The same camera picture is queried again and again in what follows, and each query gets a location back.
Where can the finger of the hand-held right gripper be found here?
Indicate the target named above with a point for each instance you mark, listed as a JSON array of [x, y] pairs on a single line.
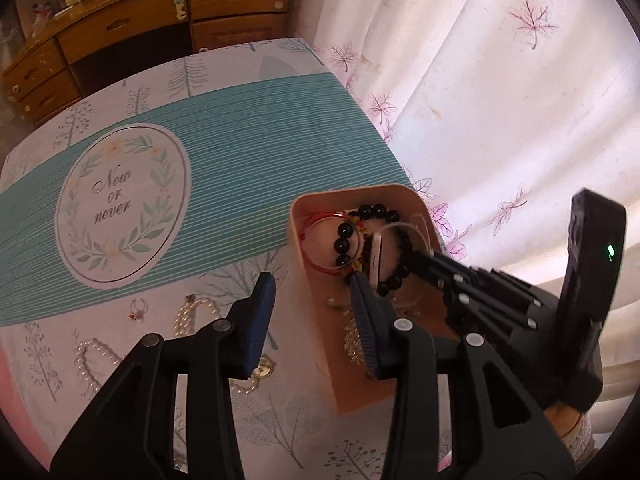
[[480, 320], [480, 280]]

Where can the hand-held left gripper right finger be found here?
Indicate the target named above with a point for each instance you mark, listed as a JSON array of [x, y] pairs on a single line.
[[365, 320]]

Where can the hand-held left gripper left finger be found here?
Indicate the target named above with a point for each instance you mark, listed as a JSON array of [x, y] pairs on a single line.
[[260, 320]]

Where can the gold round pendant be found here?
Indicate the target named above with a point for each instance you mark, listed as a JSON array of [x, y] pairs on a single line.
[[264, 371]]

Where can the pink jewelry box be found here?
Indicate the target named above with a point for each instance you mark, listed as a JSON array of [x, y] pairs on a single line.
[[350, 200]]

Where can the gold leaf brooch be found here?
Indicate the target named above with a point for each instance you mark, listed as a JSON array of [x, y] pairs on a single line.
[[352, 340]]

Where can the white leaf print curtain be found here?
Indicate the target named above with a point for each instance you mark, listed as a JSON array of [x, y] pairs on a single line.
[[475, 85]]

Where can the pink blanket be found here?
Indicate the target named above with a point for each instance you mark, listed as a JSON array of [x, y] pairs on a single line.
[[20, 410]]

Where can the white drawer lock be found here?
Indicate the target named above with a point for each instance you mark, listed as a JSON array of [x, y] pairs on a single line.
[[179, 7]]

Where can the wooden desk with drawers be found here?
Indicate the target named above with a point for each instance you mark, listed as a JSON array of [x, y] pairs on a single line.
[[125, 25]]

